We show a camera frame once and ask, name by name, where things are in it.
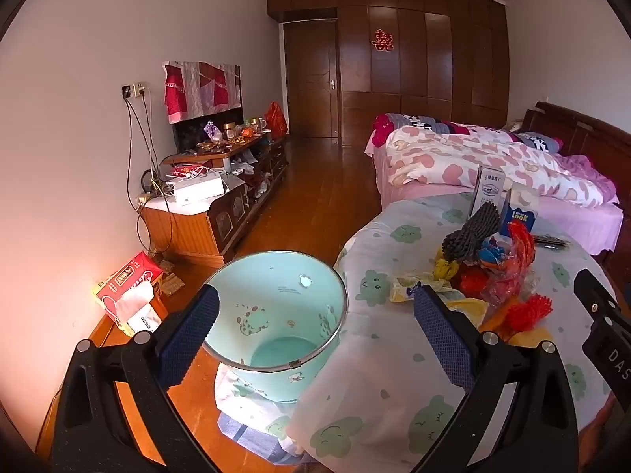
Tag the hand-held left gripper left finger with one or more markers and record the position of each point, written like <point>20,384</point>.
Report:
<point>190,340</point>

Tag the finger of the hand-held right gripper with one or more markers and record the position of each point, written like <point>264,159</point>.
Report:
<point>599,300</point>

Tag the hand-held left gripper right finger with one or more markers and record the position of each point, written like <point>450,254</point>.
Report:
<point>443,340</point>

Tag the yellow plastic bag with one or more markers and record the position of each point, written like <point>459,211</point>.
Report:
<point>468,311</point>

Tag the blue orange snack wrapper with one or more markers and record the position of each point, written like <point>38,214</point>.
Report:
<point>495,254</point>

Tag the mint green trash bin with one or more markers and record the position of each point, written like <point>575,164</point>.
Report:
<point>276,281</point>

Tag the brown woven mats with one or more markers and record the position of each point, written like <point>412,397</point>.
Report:
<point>171,281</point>

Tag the dark small packets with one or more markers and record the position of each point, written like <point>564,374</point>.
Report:
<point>549,241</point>

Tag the pink bed sheet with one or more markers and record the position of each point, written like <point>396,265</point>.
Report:
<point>581,217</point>

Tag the red tissue pack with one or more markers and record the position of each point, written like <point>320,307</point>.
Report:
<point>128,276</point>

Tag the blue striped cloth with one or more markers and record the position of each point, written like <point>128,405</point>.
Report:
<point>241,433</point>

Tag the wooden tv cabinet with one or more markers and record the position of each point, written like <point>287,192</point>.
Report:
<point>197,231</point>

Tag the blue drink carton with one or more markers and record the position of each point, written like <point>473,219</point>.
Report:
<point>520,217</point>

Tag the purple floral quilt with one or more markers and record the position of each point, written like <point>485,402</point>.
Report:
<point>586,170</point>

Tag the white box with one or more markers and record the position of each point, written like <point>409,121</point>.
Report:
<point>197,191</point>

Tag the white milk carton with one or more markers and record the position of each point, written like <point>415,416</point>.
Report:
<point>488,187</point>

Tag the wooden bed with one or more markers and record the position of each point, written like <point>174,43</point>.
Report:
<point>581,133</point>

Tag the pink heart print quilt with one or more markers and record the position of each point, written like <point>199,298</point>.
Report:
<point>443,162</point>

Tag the black television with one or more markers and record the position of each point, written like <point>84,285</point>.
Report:
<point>190,133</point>

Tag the purple ornament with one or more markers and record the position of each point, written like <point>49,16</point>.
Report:
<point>212,130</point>

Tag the gold lidded jar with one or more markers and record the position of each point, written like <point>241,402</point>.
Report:
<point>230,131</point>

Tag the magenta blanket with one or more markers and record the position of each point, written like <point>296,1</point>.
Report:
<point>379,130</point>

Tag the gold mug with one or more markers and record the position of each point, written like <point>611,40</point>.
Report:
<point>256,124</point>

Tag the red plastic shopping bag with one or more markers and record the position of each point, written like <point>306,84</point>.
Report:
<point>276,120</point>

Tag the red pink patchwork cloth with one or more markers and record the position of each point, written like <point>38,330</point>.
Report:
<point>202,88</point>

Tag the brown wooden wardrobe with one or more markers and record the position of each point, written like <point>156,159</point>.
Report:
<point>424,79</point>

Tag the brown wooden door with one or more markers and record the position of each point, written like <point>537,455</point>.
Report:
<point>308,79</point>

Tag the wall power socket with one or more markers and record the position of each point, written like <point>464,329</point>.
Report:
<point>134,90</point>

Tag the red paper wall decoration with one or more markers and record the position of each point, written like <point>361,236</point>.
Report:
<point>383,40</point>

